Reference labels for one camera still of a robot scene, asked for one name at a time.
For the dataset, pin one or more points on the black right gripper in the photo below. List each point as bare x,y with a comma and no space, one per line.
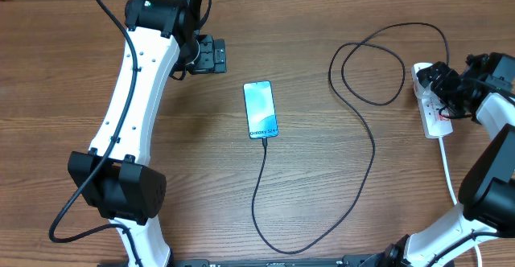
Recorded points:
445,75

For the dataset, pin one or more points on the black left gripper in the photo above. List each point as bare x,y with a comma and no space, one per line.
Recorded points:
213,55

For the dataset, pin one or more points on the smartphone with light screen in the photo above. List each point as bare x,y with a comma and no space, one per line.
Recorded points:
260,111

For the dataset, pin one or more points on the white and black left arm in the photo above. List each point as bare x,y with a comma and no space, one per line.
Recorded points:
163,42

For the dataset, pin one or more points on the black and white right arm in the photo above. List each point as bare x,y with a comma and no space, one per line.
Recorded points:
485,207

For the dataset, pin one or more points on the white charger adapter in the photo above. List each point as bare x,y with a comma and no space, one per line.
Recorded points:
419,91

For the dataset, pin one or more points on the white power strip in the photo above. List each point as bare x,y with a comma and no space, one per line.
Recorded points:
434,125

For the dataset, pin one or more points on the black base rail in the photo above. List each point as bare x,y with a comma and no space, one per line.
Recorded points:
345,261

